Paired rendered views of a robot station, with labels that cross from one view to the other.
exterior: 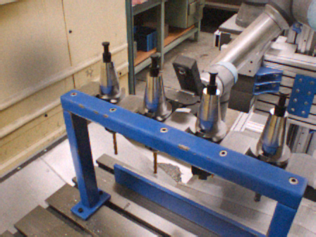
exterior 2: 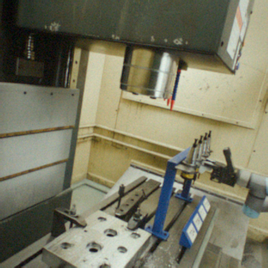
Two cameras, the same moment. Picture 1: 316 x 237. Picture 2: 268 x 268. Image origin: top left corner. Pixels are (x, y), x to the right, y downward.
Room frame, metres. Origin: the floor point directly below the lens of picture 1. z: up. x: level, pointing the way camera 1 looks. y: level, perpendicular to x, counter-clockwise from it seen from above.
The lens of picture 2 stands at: (-0.04, -1.11, 1.51)
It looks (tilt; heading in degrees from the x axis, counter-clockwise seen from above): 13 degrees down; 80
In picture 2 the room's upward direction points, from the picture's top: 11 degrees clockwise
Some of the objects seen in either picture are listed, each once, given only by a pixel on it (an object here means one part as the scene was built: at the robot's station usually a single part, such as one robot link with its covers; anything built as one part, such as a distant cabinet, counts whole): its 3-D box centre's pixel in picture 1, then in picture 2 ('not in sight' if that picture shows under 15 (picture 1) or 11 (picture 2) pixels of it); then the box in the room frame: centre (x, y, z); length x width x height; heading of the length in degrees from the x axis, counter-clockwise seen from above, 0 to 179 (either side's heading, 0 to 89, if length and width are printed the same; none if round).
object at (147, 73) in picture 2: not in sight; (148, 73); (0.11, -0.34, 1.53); 0.16 x 0.16 x 0.12
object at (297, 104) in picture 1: (302, 96); not in sight; (1.05, -0.56, 0.94); 0.09 x 0.01 x 0.18; 61
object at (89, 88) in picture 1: (91, 89); not in sight; (0.60, 0.14, 1.21); 0.07 x 0.05 x 0.01; 146
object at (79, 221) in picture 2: not in sight; (70, 222); (-0.06, -0.28, 0.97); 0.13 x 0.03 x 0.15; 146
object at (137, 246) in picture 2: not in sight; (101, 246); (0.06, -0.39, 0.97); 0.29 x 0.23 x 0.05; 56
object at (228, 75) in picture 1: (217, 80); (261, 185); (0.74, -0.15, 1.16); 0.11 x 0.08 x 0.09; 146
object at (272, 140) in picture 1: (274, 131); (192, 155); (0.38, -0.17, 1.26); 0.04 x 0.04 x 0.07
